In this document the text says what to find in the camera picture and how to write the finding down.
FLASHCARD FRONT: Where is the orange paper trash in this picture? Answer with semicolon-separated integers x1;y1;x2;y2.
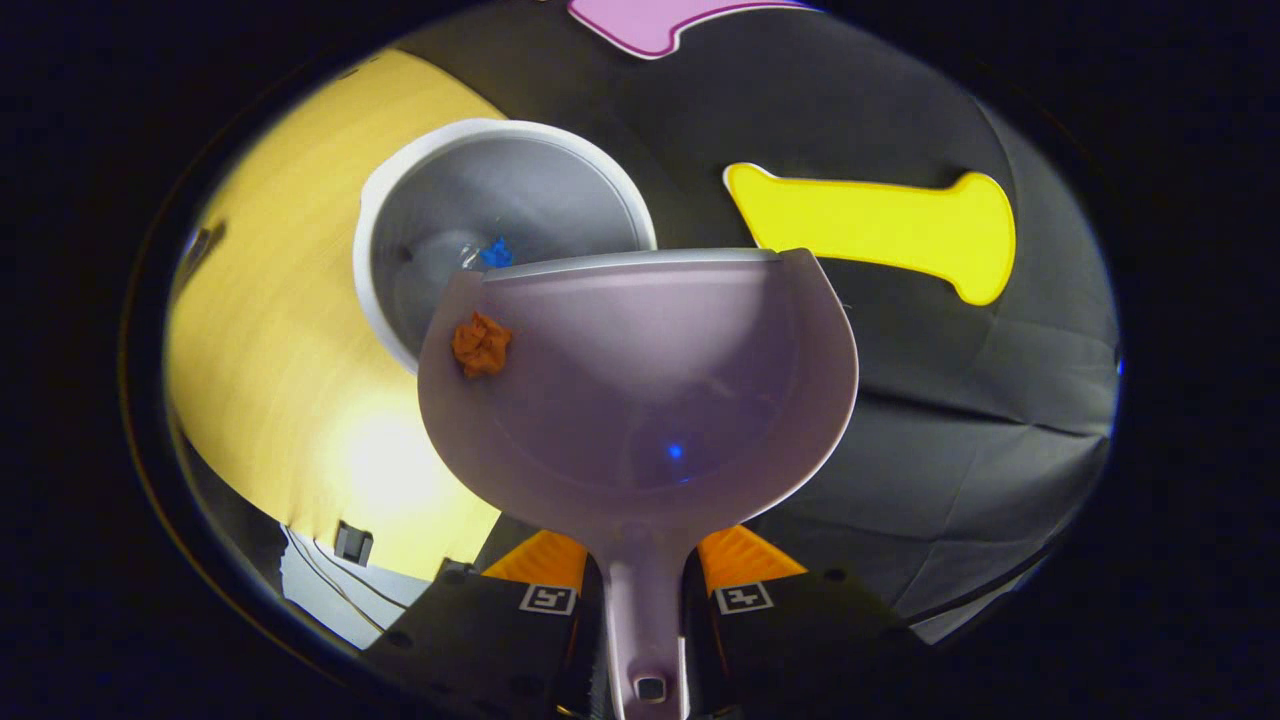
451;310;514;380

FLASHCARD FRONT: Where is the white ribbed garbage bin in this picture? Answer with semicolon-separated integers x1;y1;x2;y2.
352;118;658;376

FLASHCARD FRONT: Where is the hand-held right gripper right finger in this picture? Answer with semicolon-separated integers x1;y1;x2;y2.
685;524;906;720

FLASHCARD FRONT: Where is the pink dustpan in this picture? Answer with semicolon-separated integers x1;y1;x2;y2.
417;247;860;720

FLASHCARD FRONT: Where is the thin black cable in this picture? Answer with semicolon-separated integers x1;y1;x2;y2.
285;528;406;633

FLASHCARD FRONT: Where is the black backdrop cloth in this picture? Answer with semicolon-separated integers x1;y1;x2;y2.
390;0;1121;621

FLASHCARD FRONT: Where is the yellow wooden desktop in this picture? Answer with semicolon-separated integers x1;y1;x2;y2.
165;48;511;583

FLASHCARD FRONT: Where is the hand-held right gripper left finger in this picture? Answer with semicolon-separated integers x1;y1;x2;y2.
360;528;606;720

